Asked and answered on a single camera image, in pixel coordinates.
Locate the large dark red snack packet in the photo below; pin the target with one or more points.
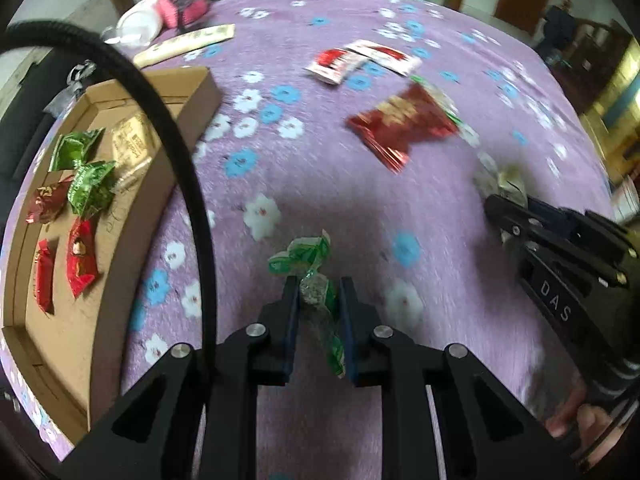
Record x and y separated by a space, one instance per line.
400 120

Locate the small dark red snack packet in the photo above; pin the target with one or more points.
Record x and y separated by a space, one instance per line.
47 200

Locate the black leather sofa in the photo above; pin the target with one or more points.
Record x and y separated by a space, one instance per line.
15 125

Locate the red and white snack packet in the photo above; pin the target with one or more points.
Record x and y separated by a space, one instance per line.
385 55
335 65

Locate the white plastic tub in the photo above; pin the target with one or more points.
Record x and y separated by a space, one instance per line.
140 22

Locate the person's right hand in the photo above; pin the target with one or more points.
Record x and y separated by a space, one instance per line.
580 425

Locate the cream squeeze tube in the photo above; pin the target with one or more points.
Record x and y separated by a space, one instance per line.
185 42

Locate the yellow cracker packet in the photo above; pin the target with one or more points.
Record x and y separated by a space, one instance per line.
132 142

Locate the purple floral tablecloth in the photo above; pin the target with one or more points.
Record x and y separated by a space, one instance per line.
325 200

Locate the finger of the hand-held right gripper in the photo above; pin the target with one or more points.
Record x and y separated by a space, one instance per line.
555 212
510 217

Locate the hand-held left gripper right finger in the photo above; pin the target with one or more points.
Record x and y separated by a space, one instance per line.
350 330

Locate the cardboard box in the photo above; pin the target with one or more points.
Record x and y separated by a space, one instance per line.
65 360

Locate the clear green-edged snack packet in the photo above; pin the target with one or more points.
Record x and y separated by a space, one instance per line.
305 255

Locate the gold framed wall panel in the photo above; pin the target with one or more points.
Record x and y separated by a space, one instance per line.
615 100

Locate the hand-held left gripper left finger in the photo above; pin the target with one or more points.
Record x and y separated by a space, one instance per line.
290 320

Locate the white plastic bucket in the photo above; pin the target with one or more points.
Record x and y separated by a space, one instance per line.
627 200

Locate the clear plastic bag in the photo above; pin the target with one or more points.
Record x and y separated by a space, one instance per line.
70 85

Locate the bright red snack packet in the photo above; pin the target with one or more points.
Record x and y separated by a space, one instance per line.
44 275
82 255

